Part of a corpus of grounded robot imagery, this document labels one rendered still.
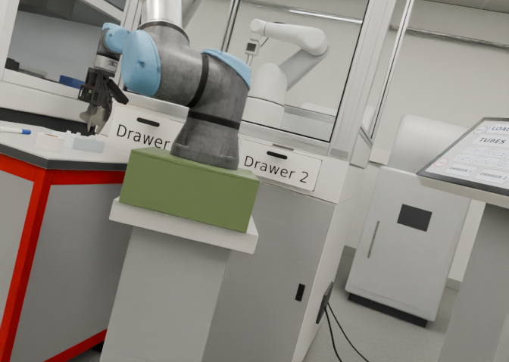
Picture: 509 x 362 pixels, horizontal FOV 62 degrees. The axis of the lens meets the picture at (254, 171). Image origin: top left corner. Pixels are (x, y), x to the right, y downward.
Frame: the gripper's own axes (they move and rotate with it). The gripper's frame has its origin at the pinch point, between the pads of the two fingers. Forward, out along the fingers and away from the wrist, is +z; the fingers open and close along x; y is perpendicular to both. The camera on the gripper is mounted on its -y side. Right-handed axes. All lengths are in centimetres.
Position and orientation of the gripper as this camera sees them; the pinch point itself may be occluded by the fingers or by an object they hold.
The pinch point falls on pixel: (95, 129)
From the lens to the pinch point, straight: 156.5
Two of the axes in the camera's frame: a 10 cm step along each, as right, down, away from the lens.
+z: -2.6, 9.6, 0.7
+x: 8.4, 2.6, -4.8
